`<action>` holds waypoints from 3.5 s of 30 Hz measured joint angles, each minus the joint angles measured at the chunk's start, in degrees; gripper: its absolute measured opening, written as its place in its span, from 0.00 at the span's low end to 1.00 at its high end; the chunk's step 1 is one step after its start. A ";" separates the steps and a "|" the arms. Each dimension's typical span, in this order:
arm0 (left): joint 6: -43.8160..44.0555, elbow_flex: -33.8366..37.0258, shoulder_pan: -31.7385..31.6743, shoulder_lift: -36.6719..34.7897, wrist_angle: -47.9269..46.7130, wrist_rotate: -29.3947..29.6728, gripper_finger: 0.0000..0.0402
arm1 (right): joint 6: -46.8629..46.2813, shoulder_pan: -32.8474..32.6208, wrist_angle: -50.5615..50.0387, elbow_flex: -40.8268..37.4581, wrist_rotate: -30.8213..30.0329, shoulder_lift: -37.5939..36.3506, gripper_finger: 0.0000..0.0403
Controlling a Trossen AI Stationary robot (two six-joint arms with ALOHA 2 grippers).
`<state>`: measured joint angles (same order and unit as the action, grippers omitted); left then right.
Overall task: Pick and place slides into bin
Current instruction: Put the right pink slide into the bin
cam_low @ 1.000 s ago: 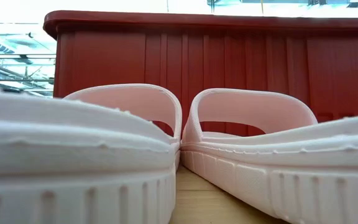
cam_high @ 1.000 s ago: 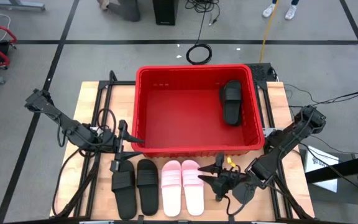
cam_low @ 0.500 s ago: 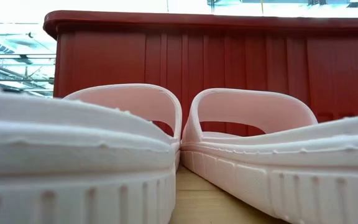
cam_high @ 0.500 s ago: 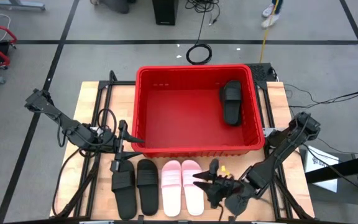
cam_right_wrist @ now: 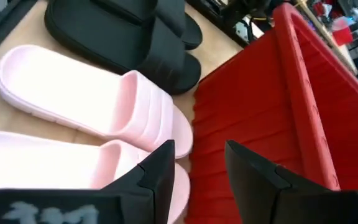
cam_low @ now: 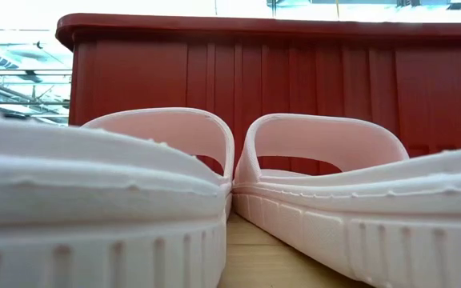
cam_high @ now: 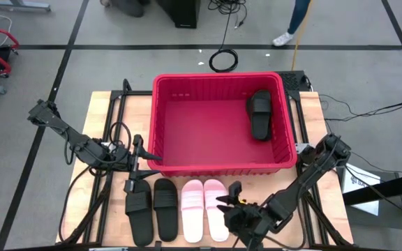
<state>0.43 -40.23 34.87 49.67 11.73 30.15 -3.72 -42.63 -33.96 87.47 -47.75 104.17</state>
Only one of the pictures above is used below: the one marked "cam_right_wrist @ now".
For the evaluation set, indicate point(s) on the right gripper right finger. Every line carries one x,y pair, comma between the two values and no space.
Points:
259,193

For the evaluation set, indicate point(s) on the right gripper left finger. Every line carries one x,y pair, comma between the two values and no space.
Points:
154,186

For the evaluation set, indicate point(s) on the black table edge rail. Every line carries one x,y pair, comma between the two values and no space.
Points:
8,28

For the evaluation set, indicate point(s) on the red plastic bin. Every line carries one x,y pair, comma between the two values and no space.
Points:
244,109

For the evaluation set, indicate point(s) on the pink slide sandal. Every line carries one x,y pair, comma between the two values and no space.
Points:
42,161
73,90

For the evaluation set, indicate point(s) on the black slide sandal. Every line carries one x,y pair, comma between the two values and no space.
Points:
104,40
126,9

